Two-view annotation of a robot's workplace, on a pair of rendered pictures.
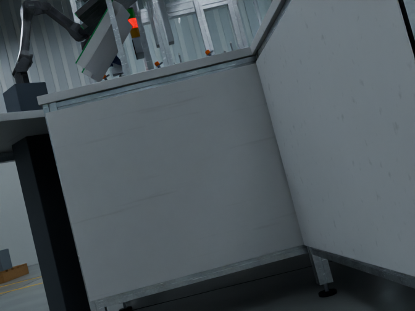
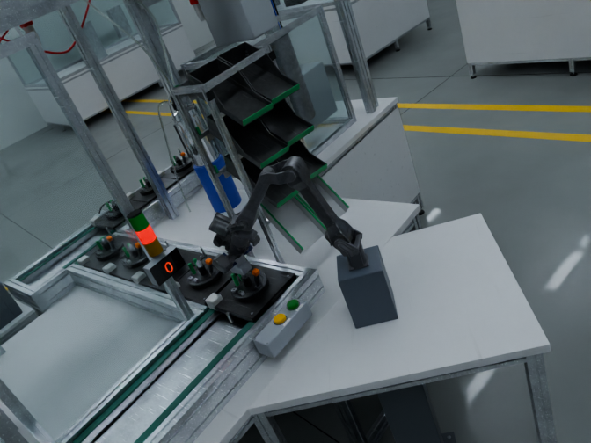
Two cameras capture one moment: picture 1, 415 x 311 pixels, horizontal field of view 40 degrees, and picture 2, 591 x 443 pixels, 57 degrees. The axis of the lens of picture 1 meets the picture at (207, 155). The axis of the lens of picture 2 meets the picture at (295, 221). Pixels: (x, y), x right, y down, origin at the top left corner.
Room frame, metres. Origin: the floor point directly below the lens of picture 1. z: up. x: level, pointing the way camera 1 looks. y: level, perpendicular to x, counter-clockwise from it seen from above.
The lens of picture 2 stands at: (3.37, 1.75, 2.03)
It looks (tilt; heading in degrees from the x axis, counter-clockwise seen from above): 28 degrees down; 234
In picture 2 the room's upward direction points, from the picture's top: 22 degrees counter-clockwise
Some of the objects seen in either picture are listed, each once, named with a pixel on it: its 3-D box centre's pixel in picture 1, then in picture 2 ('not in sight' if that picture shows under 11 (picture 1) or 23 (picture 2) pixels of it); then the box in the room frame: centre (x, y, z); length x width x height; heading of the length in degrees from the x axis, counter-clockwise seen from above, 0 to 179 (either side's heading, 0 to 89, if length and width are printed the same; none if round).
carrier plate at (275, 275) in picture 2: not in sight; (251, 290); (2.63, 0.30, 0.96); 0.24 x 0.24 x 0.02; 5
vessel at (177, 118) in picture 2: not in sight; (192, 127); (2.09, -0.55, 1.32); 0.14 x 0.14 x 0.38
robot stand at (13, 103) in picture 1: (29, 109); (367, 286); (2.45, 0.70, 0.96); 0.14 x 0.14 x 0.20; 42
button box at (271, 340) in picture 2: not in sight; (283, 326); (2.69, 0.52, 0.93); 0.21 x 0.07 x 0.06; 5
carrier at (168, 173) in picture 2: not in sight; (178, 161); (1.97, -1.10, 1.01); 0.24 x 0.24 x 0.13; 5
